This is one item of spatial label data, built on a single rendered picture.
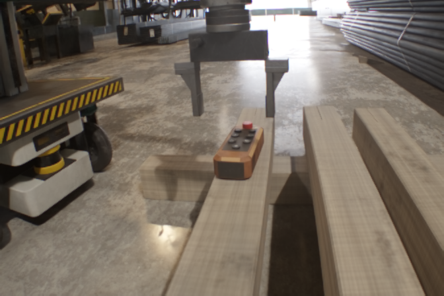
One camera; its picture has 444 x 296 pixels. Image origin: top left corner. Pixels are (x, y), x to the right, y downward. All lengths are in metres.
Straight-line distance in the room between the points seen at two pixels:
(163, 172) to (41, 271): 0.41
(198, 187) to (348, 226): 0.51
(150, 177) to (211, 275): 0.56
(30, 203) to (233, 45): 0.65
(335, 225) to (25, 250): 0.73
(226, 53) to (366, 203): 0.33
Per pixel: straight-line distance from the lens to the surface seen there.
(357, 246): 0.45
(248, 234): 0.46
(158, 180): 0.91
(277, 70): 0.54
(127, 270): 0.73
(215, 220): 0.49
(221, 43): 0.54
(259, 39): 0.53
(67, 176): 0.96
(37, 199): 0.91
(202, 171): 0.86
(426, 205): 0.57
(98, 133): 1.12
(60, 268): 0.80
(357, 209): 0.52
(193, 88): 0.58
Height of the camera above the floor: 0.49
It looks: 20 degrees down
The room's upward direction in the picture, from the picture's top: 4 degrees counter-clockwise
